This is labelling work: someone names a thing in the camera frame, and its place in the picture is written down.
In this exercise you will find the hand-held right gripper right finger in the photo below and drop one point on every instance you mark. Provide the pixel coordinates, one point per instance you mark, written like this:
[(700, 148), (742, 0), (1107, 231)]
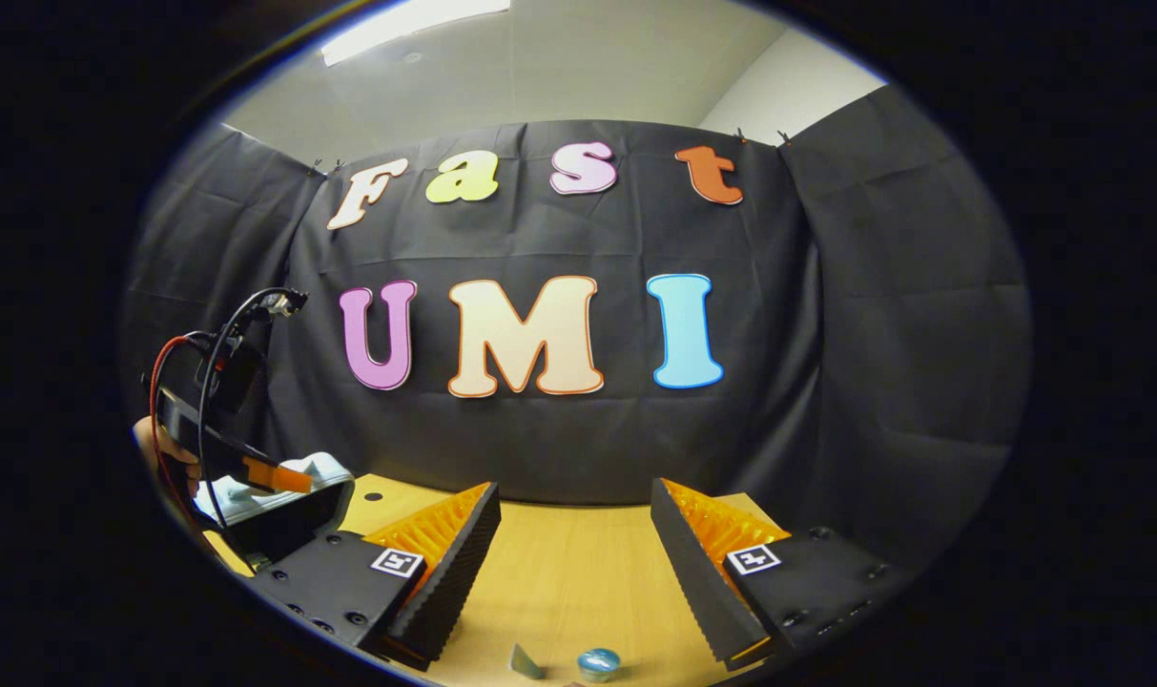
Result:
[(692, 582)]

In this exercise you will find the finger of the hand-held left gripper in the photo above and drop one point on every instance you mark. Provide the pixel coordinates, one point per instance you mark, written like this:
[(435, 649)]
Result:
[(211, 441)]

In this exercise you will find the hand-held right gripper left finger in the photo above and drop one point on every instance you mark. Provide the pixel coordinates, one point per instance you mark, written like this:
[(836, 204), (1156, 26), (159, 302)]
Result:
[(459, 572)]

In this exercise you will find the pale blue skincare tube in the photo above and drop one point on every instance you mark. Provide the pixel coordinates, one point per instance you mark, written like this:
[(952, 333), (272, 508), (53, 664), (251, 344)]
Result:
[(526, 663)]

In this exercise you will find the small pale blue suitcase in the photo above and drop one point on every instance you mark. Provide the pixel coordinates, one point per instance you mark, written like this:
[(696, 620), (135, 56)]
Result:
[(325, 469)]

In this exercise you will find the round blue lidded jar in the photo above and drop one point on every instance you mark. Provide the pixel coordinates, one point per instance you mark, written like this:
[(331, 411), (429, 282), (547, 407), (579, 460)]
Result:
[(599, 663)]

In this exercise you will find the black backdrop cloth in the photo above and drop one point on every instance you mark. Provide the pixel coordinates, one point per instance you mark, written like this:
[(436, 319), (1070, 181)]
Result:
[(588, 439)]

